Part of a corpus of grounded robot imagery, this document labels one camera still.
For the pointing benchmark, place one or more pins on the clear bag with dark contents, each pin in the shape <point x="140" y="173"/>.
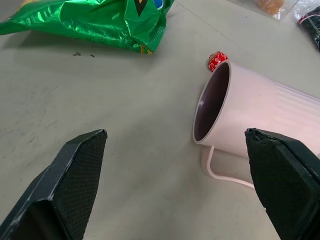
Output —
<point x="311" y="25"/>

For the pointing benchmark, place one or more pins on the clear bag with orange snacks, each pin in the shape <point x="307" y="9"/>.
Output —
<point x="271" y="6"/>

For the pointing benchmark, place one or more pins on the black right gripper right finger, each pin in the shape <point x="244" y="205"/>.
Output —
<point x="282" y="180"/>

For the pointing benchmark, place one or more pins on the red wrapped candy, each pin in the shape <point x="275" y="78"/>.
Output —
<point x="217" y="60"/>

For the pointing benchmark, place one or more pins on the green foil snack bag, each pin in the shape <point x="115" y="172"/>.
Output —
<point x="95" y="20"/>

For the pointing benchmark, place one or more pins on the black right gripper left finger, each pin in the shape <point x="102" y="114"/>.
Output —
<point x="62" y="185"/>

